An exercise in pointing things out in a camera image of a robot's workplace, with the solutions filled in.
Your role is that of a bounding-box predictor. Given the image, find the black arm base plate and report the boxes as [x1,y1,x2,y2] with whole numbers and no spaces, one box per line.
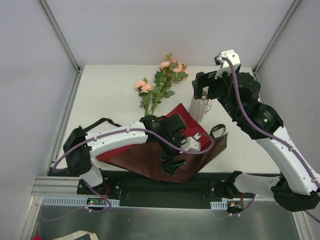
[76,171,253,210]

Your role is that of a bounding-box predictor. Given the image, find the left white cable duct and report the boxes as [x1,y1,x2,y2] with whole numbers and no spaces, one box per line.
[42,196,110,208]

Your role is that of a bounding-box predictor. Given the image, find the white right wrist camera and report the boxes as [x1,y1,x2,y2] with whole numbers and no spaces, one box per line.
[214,49,241,75]

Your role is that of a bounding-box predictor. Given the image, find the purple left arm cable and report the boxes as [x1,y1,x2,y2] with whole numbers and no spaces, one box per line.
[40,128,215,222]

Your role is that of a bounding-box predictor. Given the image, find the left aluminium frame post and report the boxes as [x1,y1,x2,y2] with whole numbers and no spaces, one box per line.
[37,0,82,74]

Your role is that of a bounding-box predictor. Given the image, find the white ribbed ceramic vase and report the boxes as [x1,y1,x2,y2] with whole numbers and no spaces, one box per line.
[188,90,212,123]

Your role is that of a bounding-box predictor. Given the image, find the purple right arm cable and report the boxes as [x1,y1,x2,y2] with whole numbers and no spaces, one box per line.
[213,56,320,225]

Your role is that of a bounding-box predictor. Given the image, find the aluminium front rail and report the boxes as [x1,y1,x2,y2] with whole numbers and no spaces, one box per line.
[31,174,302,201]

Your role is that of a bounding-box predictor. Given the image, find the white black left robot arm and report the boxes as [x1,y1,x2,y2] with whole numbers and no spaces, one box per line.
[63,114,187,195]

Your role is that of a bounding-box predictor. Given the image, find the red object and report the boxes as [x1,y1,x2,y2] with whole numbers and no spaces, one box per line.
[32,235,44,240]

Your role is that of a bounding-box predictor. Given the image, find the right white cable duct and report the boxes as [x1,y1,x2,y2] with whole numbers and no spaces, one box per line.
[210,200,228,211]

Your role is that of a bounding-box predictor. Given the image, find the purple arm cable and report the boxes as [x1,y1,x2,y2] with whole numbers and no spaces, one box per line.
[40,128,215,222]
[213,56,320,225]

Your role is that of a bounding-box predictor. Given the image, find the white tote bag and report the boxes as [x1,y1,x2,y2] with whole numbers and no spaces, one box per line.
[54,230,98,240]

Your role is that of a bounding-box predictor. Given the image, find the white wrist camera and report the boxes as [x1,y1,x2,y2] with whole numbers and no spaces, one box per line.
[214,49,241,75]
[181,137,201,152]

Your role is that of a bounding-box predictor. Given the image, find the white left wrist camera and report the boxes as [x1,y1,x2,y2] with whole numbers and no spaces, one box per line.
[181,137,201,152]

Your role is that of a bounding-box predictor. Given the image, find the white cable duct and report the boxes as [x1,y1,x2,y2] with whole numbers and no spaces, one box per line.
[210,200,228,211]
[42,196,110,208]

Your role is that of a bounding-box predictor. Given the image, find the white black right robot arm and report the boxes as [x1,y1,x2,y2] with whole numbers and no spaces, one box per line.
[192,71,320,212]

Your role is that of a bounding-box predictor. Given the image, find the black ribbon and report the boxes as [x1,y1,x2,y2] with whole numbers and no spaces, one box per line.
[83,117,226,138]

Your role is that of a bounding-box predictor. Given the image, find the brown wrapping paper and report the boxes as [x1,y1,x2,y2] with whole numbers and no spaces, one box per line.
[96,103,229,185]

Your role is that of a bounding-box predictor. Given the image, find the pink flower tall bunch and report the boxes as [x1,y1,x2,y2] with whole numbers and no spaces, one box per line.
[148,53,189,115]

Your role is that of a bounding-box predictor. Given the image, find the aluminium frame post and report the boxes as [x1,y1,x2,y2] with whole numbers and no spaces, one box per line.
[252,0,304,76]
[37,0,82,74]

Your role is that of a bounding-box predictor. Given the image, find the pink flower small bunch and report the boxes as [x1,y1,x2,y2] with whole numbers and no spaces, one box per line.
[134,78,154,116]

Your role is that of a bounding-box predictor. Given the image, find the right aluminium frame post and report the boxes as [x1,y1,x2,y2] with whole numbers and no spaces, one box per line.
[252,0,304,76]

